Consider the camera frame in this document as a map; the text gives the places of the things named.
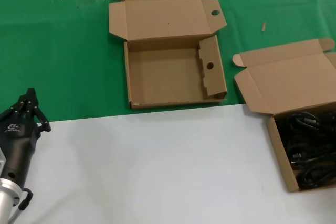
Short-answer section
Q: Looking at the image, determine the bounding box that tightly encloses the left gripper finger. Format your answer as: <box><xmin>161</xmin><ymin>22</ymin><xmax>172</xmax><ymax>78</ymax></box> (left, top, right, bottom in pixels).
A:
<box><xmin>25</xmin><ymin>88</ymin><xmax>52</xmax><ymax>133</ymax></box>
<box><xmin>0</xmin><ymin>87</ymin><xmax>35</xmax><ymax>124</ymax></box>

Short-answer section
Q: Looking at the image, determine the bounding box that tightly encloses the green table cloth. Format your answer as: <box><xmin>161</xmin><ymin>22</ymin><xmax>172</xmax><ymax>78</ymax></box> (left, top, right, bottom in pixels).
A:
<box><xmin>0</xmin><ymin>0</ymin><xmax>336</xmax><ymax>124</ymax></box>

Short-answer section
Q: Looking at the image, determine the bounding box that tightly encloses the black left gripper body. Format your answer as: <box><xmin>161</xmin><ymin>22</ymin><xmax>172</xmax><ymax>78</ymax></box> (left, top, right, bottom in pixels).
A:
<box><xmin>0</xmin><ymin>117</ymin><xmax>43</xmax><ymax>185</ymax></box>

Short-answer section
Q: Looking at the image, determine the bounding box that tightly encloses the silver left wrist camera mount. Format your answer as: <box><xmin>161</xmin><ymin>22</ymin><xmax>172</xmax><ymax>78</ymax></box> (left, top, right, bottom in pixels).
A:
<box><xmin>0</xmin><ymin>147</ymin><xmax>7</xmax><ymax>177</ymax></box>

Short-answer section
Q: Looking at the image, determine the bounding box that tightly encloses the cardboard box holding cables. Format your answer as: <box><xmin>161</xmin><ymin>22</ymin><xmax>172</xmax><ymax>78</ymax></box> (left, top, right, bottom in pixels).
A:
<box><xmin>232</xmin><ymin>38</ymin><xmax>336</xmax><ymax>193</ymax></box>

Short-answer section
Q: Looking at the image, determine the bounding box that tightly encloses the cardboard box with holed flap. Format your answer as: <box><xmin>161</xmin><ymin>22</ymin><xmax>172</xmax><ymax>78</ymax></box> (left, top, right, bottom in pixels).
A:
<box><xmin>108</xmin><ymin>0</ymin><xmax>228</xmax><ymax>111</ymax></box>

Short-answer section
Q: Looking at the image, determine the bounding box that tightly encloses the left arm black connector cable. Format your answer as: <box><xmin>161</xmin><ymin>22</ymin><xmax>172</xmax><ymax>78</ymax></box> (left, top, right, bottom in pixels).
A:
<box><xmin>7</xmin><ymin>186</ymin><xmax>34</xmax><ymax>224</ymax></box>

